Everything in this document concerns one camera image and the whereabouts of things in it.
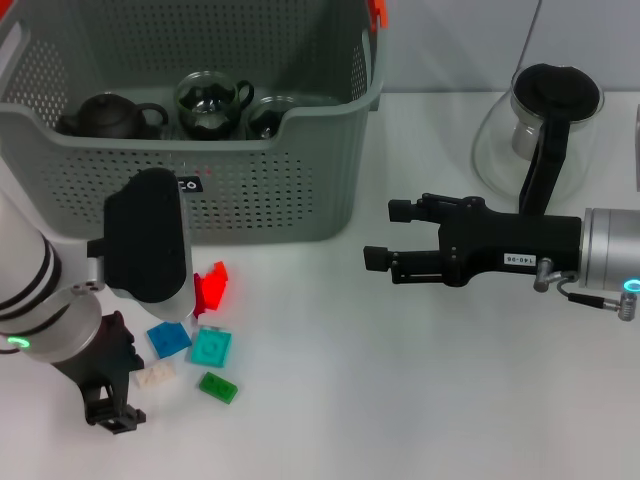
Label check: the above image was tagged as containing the white toy brick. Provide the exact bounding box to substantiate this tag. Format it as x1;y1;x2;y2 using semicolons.
135;360;179;389

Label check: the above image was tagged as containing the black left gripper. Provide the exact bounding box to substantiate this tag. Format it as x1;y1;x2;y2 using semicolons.
49;309;147;435

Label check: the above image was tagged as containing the dark red toy brick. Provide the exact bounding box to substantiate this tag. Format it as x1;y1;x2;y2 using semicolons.
192;272;207;319

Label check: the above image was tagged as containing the teal square toy brick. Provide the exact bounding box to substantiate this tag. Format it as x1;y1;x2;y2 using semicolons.
187;327;234;369

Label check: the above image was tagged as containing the glass pitcher black handle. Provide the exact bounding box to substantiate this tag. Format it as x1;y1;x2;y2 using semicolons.
470;62;606;216

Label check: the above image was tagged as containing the right gripper cable plug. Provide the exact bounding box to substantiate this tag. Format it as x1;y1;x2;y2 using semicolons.
533;256;640;321

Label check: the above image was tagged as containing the long green toy brick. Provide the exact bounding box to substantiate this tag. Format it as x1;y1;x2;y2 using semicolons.
198;371;240;404

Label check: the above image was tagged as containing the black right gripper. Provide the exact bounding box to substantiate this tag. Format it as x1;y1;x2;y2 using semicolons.
363;193;586;289

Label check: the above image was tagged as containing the glass teacup black sleeve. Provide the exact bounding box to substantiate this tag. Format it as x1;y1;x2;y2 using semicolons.
247;94;301;142
173;69;256;142

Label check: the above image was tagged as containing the grey perforated storage bin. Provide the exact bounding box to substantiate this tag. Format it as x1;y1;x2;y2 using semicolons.
0;0;390;246

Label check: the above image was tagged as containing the blue toy brick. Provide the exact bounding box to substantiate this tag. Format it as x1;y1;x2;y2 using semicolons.
146;321;194;360

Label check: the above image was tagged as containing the dark clay teapot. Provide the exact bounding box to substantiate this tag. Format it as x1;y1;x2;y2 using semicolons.
55;92;171;140

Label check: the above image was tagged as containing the bright red toy brick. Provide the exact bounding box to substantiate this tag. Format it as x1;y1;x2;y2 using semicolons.
199;260;230;312

